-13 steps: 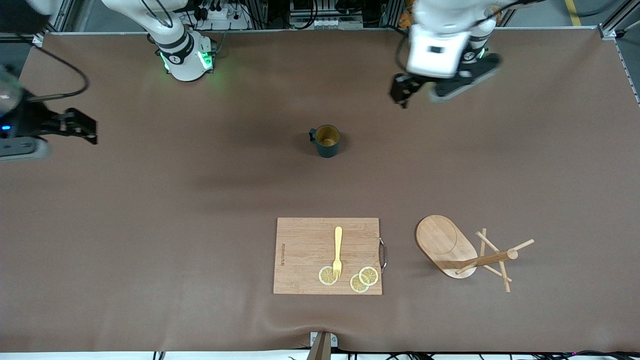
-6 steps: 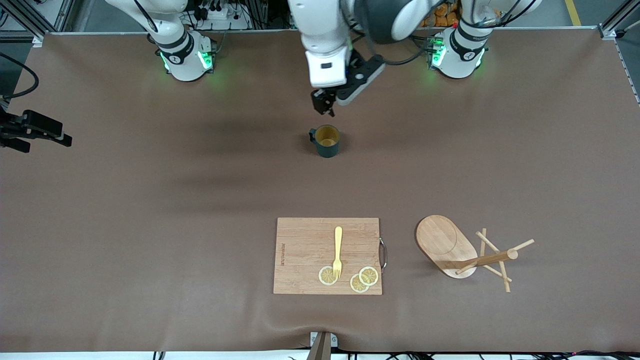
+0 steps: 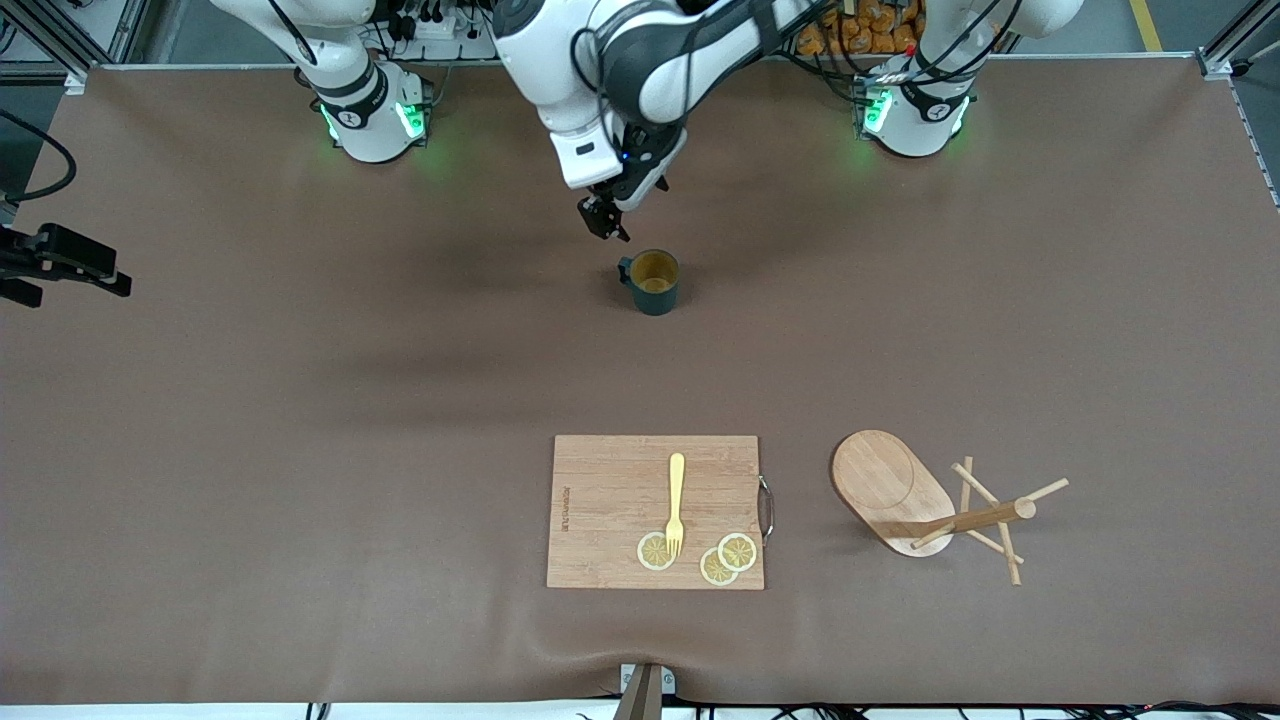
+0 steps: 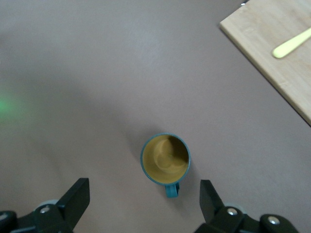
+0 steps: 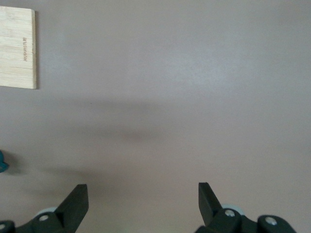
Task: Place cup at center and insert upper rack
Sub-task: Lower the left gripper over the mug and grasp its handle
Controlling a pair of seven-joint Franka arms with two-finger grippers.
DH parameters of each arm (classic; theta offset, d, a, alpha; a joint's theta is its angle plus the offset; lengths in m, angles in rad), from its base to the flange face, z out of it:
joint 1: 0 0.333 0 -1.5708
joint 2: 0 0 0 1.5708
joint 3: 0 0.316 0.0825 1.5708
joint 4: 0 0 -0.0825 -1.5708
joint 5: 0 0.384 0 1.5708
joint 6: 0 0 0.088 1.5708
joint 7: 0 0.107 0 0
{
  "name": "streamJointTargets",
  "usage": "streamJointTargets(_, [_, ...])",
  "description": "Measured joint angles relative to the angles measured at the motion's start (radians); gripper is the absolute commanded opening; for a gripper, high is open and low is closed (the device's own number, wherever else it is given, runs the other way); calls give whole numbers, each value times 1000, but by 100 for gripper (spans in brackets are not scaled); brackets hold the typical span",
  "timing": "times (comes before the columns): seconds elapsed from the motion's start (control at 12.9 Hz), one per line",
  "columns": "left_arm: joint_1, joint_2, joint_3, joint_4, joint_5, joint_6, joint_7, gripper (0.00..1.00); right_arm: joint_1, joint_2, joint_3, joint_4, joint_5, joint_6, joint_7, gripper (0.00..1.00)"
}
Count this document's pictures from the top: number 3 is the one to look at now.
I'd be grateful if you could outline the dark green mug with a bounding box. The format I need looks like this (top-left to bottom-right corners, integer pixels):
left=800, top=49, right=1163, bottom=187
left=617, top=249, right=681, bottom=317

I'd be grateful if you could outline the wooden mug tree rack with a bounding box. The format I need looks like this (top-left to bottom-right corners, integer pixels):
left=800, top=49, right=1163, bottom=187
left=830, top=430, right=1069, bottom=586

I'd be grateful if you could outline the brown table mat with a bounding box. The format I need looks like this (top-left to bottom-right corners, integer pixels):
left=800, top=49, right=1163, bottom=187
left=0, top=55, right=1280, bottom=706

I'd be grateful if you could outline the white power strip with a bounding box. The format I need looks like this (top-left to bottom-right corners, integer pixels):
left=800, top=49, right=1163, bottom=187
left=395, top=8, right=493, bottom=61

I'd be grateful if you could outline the orange snack bag pile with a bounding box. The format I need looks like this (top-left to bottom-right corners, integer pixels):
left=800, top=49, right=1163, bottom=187
left=797, top=0, right=926, bottom=57

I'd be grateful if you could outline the yellow plastic fork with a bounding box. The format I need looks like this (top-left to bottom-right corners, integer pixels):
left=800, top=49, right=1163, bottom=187
left=665, top=453, right=687, bottom=558

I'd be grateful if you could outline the bamboo cutting board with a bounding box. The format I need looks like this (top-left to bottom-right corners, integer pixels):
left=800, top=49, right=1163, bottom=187
left=546, top=435, right=766, bottom=591

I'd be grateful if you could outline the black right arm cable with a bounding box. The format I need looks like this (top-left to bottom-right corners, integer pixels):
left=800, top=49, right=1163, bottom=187
left=0, top=108, right=78, bottom=207

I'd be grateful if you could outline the aluminium frame profile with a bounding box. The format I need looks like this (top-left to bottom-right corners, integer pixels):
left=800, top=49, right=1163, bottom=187
left=1195, top=0, right=1280, bottom=81
left=0, top=0, right=151, bottom=81

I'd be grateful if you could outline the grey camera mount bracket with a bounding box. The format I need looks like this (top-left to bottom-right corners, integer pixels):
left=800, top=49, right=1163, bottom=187
left=612, top=662, right=676, bottom=720

